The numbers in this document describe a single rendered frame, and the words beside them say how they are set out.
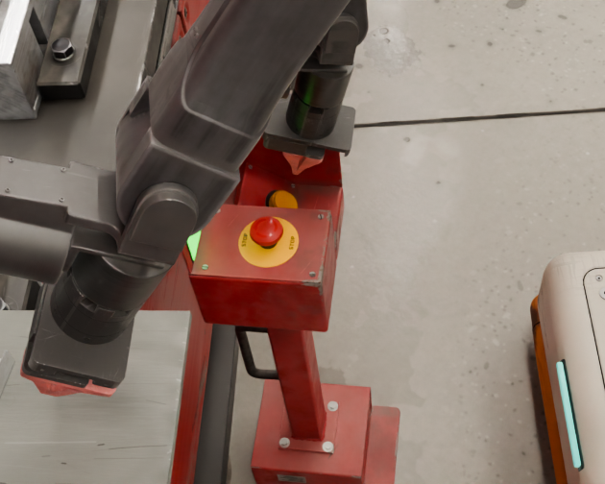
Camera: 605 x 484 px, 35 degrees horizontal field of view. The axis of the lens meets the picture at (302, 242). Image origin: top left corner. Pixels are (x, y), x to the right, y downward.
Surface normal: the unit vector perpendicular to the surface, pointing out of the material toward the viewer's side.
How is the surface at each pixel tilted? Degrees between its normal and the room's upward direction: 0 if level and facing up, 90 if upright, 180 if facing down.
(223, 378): 0
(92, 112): 0
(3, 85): 90
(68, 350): 31
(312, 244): 0
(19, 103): 90
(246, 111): 71
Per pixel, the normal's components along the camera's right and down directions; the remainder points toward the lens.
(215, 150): 0.18, 0.70
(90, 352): 0.44, -0.48
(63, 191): 0.35, -0.71
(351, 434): -0.05, -0.57
